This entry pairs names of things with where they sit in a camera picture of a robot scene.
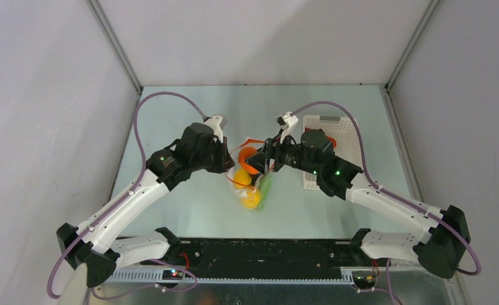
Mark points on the clear zip top bag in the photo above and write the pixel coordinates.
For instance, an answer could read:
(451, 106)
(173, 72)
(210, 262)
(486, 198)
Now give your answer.
(255, 178)

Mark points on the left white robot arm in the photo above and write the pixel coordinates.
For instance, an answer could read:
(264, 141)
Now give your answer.
(95, 242)

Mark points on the light green pepper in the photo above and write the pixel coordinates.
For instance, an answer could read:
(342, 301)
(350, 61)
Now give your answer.
(264, 188)

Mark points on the white perforated plastic basket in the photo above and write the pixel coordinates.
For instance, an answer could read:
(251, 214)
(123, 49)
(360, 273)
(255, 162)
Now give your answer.
(342, 130)

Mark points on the yellow lemon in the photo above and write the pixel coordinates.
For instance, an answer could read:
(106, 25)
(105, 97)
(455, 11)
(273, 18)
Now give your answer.
(251, 199)
(242, 179)

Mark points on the orange fruit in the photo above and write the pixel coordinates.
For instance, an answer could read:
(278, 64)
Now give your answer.
(243, 156)

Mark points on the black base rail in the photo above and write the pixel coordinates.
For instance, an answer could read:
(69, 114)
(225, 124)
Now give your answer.
(269, 259)

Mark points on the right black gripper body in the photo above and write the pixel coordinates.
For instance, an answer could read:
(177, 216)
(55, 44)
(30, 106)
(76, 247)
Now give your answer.
(268, 154)

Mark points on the red chili pepper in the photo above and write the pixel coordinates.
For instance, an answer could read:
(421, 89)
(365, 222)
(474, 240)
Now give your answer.
(333, 141)

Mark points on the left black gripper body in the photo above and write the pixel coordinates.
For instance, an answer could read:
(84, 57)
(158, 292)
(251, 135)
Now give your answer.
(213, 159)

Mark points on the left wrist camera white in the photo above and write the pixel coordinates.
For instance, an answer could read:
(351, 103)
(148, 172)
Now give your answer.
(217, 123)

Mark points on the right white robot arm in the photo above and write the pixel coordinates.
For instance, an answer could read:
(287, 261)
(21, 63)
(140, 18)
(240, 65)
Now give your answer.
(437, 239)

